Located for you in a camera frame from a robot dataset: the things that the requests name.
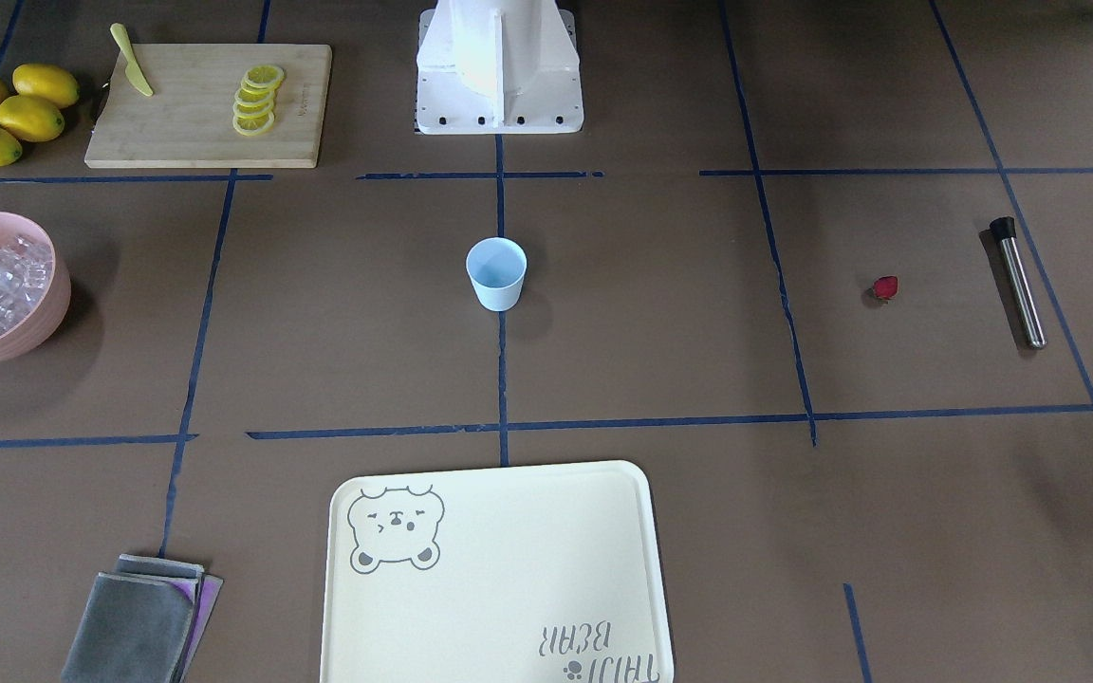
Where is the red strawberry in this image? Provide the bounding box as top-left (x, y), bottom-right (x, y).
top-left (871, 276), bottom-right (900, 303)

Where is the light blue plastic cup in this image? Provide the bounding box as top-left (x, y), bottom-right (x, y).
top-left (465, 237), bottom-right (528, 313)

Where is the cream bear serving tray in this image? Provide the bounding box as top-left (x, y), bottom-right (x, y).
top-left (318, 461), bottom-right (675, 682)

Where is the lemon slices row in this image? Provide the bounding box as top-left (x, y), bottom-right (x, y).
top-left (232, 64), bottom-right (286, 136)

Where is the purple folded cloth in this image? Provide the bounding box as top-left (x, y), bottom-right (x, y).
top-left (176, 574), bottom-right (224, 682)

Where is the wooden cutting board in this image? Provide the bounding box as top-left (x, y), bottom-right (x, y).
top-left (85, 44), bottom-right (333, 169)

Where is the steel muddler black tip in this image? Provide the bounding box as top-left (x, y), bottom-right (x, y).
top-left (990, 216), bottom-right (1048, 349)

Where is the yellow plastic knife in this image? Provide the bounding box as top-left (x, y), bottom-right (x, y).
top-left (109, 23), bottom-right (155, 97)

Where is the grey folded cloth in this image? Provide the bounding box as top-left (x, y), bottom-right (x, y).
top-left (61, 554), bottom-right (205, 682)

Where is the yellow lemon middle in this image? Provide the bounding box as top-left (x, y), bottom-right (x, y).
top-left (0, 95), bottom-right (64, 142)

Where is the pink bowl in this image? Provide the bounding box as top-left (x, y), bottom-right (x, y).
top-left (0, 212), bottom-right (72, 361)

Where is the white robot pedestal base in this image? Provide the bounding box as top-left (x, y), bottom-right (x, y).
top-left (414, 1), bottom-right (585, 136)

